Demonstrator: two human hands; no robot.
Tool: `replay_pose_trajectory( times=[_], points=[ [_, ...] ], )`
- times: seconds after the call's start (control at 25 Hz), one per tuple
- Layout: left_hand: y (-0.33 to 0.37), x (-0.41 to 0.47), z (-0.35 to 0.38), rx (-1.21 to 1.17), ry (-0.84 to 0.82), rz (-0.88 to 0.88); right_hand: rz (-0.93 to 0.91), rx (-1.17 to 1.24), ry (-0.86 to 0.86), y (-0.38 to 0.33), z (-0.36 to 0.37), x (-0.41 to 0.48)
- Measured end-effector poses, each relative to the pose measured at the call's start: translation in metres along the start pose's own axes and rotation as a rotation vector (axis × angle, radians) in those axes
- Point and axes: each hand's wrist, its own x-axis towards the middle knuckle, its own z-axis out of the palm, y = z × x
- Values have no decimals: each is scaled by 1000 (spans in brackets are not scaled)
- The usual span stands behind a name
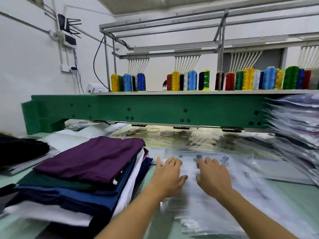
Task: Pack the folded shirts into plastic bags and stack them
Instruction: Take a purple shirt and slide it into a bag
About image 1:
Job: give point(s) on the person's left forearm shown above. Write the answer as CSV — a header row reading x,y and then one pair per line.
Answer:
x,y
134,219

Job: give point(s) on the black cloth bundle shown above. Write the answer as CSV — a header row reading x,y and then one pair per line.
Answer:
x,y
20,149

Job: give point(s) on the row of coloured thread spools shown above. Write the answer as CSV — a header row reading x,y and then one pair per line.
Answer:
x,y
224,79

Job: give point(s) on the person's right hand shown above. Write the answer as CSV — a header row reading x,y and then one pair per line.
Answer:
x,y
214,179

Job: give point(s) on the green machine beam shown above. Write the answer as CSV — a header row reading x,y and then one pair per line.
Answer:
x,y
149,109

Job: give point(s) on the grey metal thread rack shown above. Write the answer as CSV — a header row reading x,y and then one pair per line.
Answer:
x,y
221,37

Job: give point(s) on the wall router with antennas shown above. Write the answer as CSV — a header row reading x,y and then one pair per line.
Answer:
x,y
67,32

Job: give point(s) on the stack of bagged garments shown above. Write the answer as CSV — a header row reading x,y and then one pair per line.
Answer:
x,y
299,132

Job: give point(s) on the stack of plastic bags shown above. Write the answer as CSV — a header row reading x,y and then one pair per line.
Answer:
x,y
234,211

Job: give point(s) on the white box device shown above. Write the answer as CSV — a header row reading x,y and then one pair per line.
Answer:
x,y
95,87

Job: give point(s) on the white wall socket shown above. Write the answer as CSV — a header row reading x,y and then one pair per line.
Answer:
x,y
67,68

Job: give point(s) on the person's left hand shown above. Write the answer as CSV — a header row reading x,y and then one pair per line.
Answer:
x,y
167,179

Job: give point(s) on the grey flat tablet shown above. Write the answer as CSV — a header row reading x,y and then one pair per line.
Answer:
x,y
27,165

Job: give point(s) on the person's right forearm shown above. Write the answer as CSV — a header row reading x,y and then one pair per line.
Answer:
x,y
254,216

